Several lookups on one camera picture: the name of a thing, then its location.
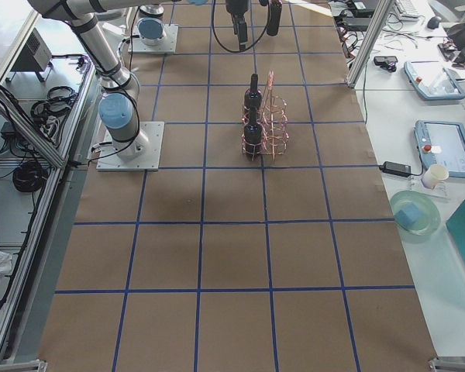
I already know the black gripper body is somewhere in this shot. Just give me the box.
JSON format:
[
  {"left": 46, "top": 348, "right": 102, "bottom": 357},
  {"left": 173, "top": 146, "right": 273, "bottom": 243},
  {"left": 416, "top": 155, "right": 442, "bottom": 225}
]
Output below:
[{"left": 226, "top": 0, "right": 250, "bottom": 22}]

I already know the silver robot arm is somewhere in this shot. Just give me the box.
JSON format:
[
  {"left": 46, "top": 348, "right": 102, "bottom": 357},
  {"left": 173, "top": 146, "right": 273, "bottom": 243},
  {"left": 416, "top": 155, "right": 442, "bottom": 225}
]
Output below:
[
  {"left": 29, "top": 1, "right": 163, "bottom": 160},
  {"left": 137, "top": 0, "right": 249, "bottom": 53}
]

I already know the black webcam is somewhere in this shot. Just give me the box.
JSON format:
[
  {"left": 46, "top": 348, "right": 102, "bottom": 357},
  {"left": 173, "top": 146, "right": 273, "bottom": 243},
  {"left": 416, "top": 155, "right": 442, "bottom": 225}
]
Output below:
[{"left": 374, "top": 56, "right": 398, "bottom": 72}]

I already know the blue teach pendant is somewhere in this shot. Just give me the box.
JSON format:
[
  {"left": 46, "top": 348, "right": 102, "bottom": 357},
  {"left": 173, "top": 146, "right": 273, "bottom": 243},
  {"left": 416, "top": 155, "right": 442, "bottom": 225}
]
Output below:
[
  {"left": 414, "top": 120, "right": 465, "bottom": 178},
  {"left": 404, "top": 60, "right": 465, "bottom": 101}
]

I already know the grey control box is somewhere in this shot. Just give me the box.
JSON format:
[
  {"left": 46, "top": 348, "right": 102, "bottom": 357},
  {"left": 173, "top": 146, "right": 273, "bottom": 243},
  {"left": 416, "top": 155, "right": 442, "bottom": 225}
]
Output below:
[{"left": 11, "top": 28, "right": 53, "bottom": 82}]

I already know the black power adapter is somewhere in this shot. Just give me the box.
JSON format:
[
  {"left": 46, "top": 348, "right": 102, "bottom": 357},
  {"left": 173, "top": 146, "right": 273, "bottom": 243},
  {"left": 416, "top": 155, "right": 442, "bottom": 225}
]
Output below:
[{"left": 378, "top": 161, "right": 412, "bottom": 177}]

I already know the white paper cup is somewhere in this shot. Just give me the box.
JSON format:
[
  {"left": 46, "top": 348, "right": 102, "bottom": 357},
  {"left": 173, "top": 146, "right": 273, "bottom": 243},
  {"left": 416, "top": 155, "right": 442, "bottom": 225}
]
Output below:
[{"left": 421, "top": 164, "right": 450, "bottom": 189}]

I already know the blue sponge block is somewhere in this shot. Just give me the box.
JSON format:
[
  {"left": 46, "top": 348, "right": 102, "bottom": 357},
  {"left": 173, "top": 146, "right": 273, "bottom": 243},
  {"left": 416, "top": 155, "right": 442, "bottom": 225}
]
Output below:
[{"left": 394, "top": 203, "right": 425, "bottom": 229}]

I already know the green glass plate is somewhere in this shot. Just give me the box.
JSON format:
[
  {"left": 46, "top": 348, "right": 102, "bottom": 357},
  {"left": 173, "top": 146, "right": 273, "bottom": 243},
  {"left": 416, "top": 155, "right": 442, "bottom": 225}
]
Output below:
[{"left": 390, "top": 191, "right": 441, "bottom": 236}]

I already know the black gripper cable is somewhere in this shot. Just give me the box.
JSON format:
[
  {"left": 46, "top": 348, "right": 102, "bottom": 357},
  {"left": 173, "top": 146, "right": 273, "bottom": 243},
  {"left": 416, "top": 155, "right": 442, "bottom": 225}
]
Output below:
[{"left": 211, "top": 0, "right": 272, "bottom": 54}]

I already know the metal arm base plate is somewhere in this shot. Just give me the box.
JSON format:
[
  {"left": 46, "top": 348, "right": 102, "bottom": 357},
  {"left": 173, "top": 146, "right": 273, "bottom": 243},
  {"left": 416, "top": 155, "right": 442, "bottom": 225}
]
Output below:
[
  {"left": 129, "top": 24, "right": 179, "bottom": 54},
  {"left": 96, "top": 122, "right": 164, "bottom": 171}
]

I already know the copper wire wine basket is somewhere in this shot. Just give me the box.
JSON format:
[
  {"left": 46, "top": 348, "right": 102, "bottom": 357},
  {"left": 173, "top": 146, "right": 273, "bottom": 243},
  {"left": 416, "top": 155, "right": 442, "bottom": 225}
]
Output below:
[{"left": 242, "top": 71, "right": 289, "bottom": 160}]

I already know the aluminium frame post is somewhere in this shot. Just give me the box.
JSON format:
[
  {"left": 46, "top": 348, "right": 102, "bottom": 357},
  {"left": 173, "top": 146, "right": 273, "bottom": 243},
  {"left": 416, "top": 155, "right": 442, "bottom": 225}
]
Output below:
[{"left": 346, "top": 0, "right": 394, "bottom": 88}]

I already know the coiled black cable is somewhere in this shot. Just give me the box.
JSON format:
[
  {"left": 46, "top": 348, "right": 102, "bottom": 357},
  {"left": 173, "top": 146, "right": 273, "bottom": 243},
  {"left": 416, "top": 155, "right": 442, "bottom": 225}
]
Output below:
[{"left": 12, "top": 160, "right": 47, "bottom": 195}]

